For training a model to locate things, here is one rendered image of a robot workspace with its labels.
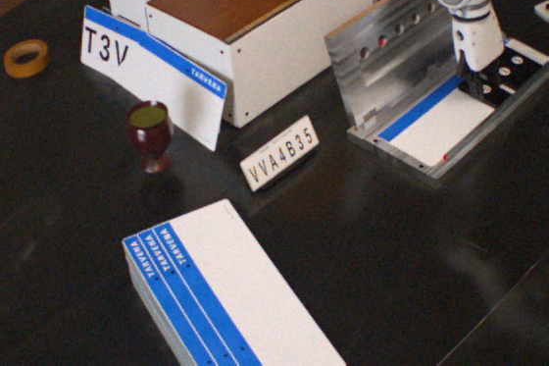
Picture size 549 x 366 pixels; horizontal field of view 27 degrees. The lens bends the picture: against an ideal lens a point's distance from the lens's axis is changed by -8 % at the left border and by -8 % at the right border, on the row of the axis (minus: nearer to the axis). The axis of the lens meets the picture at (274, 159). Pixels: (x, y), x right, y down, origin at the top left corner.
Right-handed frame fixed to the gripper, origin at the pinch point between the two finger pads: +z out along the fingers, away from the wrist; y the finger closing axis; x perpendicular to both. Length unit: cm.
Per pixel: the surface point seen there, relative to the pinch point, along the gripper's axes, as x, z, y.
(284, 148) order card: 16.5, -2.7, -36.4
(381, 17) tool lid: 12.8, -16.3, -10.9
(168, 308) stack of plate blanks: -1, -5, -78
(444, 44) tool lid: 10.7, -4.6, 2.1
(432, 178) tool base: -5.8, 3.8, -24.6
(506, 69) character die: 0.6, 1.3, 8.0
